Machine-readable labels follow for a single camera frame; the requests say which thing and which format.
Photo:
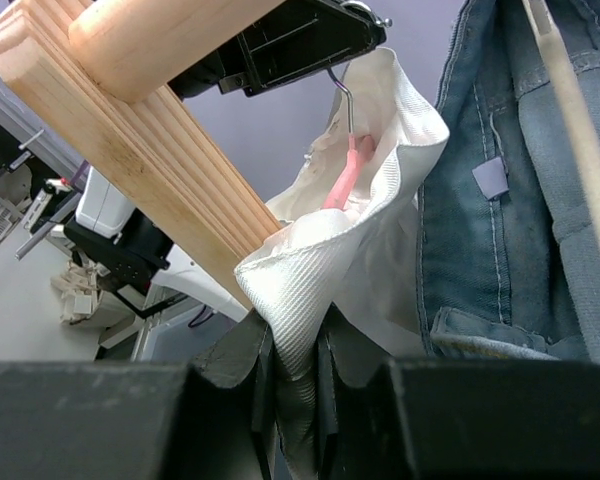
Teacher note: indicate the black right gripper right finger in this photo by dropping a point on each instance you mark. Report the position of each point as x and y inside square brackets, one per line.
[380, 417]

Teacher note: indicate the pink hanger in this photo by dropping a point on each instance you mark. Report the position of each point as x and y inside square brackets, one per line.
[358, 154]

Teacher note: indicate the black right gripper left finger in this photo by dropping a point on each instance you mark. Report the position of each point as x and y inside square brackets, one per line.
[208, 418]

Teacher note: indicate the beige hanger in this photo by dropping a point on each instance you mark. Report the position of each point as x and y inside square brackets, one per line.
[583, 138]

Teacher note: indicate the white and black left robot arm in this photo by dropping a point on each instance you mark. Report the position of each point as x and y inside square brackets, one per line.
[131, 251]

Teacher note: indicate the wooden clothes rack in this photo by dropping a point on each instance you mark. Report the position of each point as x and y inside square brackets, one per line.
[153, 151]

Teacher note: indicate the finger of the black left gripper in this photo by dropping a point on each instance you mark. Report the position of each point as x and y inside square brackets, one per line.
[295, 40]

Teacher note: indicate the blue denim garment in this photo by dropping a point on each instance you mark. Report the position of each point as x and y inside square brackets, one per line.
[508, 264]

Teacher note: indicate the white pleated skirt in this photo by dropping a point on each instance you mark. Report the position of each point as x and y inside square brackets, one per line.
[360, 259]

